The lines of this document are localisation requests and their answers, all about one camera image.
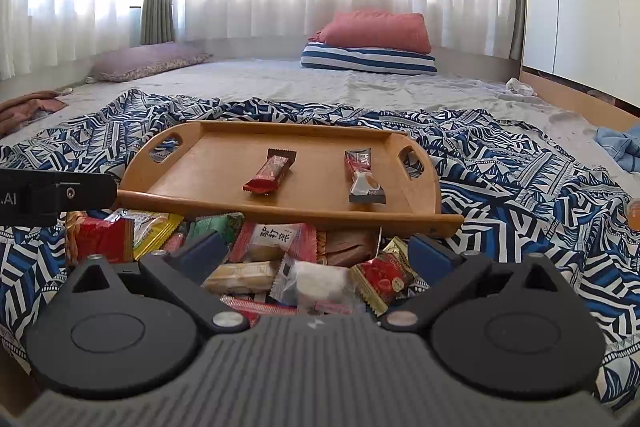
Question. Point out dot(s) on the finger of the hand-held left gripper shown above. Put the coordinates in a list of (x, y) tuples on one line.
[(90, 191)]

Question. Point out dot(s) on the red pillow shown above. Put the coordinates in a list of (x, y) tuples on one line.
[(375, 29)]

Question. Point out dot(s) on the brown snack packet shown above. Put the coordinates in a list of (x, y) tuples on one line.
[(350, 247)]

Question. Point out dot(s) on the clear white cake packet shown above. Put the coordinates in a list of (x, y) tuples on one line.
[(315, 284)]

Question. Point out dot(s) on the orange cup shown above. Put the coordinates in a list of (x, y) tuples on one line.
[(635, 214)]

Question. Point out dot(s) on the red nut snack packet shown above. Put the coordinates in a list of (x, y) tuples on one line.
[(105, 239)]

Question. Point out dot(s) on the red grey drink sachet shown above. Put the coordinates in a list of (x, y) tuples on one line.
[(365, 182)]

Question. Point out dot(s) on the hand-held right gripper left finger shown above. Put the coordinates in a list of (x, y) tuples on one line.
[(200, 254)]

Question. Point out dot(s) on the pink snack packet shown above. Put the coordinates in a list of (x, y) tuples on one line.
[(280, 242)]

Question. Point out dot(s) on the clear pink wafer packet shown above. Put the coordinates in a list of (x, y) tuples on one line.
[(260, 307)]

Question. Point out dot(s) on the green snack packet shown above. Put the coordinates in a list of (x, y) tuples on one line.
[(220, 227)]

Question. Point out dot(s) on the wooden bed frame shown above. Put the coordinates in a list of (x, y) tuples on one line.
[(570, 94)]

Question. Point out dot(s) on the blue white striped pillow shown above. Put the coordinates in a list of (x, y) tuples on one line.
[(365, 59)]

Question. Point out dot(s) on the red gold candy packet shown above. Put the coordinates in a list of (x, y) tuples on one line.
[(382, 277)]

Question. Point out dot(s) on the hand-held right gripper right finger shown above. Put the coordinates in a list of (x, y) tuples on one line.
[(432, 254)]

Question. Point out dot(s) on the yellow snack packet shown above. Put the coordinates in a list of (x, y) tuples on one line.
[(155, 227)]

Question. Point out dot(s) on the white crumpled tissue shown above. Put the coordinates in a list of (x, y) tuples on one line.
[(520, 87)]

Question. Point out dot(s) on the purple floral pillow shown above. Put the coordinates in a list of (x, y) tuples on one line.
[(150, 59)]

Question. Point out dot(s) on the cream biscuit packet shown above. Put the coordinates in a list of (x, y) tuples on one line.
[(240, 277)]

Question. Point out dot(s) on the grey bed sheet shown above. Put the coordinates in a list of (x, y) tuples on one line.
[(400, 87)]

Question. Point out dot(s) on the brown cloth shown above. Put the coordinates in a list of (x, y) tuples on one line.
[(25, 109)]

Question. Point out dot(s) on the blue white patterned blanket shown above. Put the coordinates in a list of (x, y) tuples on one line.
[(525, 207)]

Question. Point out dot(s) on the red brown snack bar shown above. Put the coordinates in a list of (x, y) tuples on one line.
[(270, 172)]

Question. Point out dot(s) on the light blue cloth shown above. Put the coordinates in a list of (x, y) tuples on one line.
[(617, 147)]

